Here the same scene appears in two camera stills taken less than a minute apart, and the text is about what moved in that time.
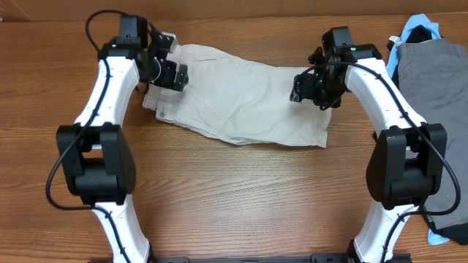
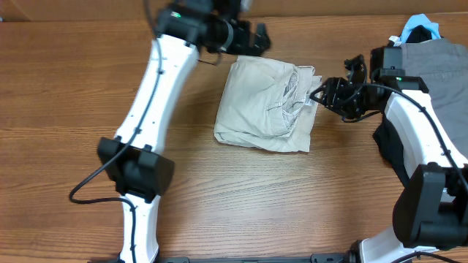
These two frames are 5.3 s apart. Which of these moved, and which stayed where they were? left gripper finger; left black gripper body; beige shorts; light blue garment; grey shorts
Moved: left black gripper body; left gripper finger; beige shorts
Stayed: grey shorts; light blue garment
